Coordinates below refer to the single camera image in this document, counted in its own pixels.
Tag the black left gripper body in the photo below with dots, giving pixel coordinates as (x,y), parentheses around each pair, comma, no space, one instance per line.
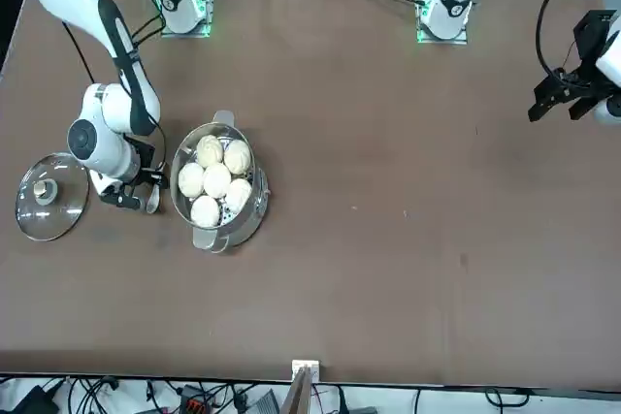
(592,36)

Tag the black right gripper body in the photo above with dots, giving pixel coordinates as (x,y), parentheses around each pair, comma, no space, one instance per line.
(141,152)

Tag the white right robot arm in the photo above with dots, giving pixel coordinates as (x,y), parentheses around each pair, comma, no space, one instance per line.
(121,108)

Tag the steel steamer basket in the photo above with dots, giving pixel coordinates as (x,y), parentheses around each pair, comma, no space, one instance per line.
(225,214)

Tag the grey cooking pot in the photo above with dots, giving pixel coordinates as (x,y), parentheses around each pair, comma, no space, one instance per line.
(245,234)

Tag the glass pot lid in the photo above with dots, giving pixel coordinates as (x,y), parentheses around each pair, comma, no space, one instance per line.
(29,220)

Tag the red and black connector box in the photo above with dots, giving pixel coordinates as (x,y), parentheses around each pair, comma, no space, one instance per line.
(194,404)

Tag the large black power brick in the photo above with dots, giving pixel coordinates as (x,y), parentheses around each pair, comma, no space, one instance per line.
(34,397)

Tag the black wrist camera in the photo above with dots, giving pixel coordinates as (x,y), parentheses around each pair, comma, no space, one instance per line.
(119,200)

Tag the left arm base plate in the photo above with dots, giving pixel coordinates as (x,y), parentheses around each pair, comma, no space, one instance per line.
(441,41)

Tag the white post bracket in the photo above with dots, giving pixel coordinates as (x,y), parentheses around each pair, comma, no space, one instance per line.
(305,366)

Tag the aluminium profile post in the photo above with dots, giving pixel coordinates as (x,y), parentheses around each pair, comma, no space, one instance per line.
(298,394)

